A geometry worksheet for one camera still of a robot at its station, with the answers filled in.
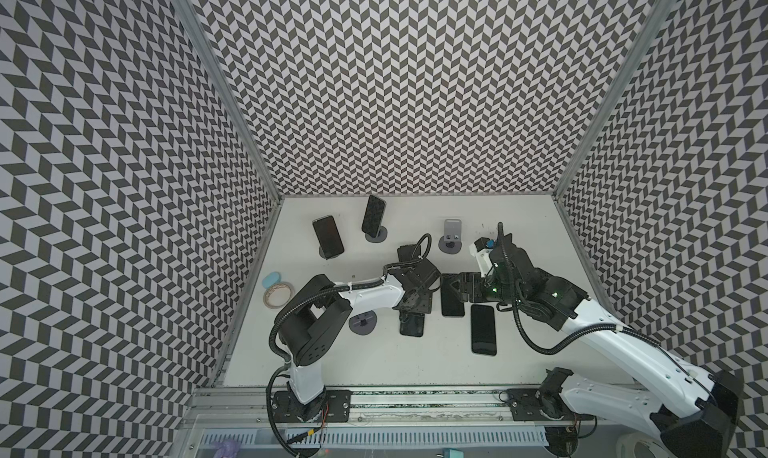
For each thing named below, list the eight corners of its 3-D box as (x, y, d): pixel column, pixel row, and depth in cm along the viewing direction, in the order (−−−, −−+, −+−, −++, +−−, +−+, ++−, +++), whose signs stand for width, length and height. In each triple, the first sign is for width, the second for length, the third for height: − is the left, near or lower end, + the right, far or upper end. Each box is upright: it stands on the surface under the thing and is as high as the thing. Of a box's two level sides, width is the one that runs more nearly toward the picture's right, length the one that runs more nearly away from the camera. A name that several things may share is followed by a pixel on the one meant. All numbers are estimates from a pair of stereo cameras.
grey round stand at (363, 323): (350, 335, 84) (347, 328, 80) (352, 318, 88) (349, 310, 83) (376, 335, 84) (375, 328, 80) (377, 318, 88) (376, 310, 83)
